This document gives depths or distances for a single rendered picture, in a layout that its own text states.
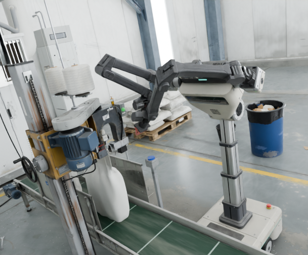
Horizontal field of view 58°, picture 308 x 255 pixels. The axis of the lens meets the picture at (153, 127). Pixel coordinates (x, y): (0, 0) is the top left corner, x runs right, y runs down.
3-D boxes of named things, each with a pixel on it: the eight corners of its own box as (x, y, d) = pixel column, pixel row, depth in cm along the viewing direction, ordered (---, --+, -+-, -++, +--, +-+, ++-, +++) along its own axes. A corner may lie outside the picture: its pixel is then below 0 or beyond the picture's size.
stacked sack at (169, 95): (183, 95, 545) (182, 88, 540) (169, 102, 517) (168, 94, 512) (158, 94, 591) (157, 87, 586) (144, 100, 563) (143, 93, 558)
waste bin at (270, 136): (292, 146, 377) (292, 100, 356) (277, 163, 344) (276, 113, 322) (257, 141, 410) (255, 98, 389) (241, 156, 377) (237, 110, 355)
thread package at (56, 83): (76, 88, 187) (69, 64, 182) (56, 94, 178) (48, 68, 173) (64, 88, 198) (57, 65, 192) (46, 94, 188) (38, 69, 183)
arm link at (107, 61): (109, 53, 150) (100, 49, 157) (100, 77, 153) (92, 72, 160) (164, 75, 183) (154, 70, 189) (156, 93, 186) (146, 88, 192)
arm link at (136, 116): (157, 118, 168) (155, 105, 171) (140, 117, 162) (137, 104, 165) (148, 126, 177) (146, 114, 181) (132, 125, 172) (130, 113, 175)
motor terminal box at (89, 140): (101, 147, 170) (96, 130, 167) (92, 155, 161) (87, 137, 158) (89, 148, 173) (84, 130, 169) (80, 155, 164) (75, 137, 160)
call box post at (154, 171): (170, 241, 252) (155, 164, 226) (168, 243, 250) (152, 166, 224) (167, 239, 254) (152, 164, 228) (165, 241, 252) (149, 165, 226)
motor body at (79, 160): (98, 164, 174) (88, 127, 166) (77, 175, 164) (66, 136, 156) (85, 159, 185) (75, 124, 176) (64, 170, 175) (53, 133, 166)
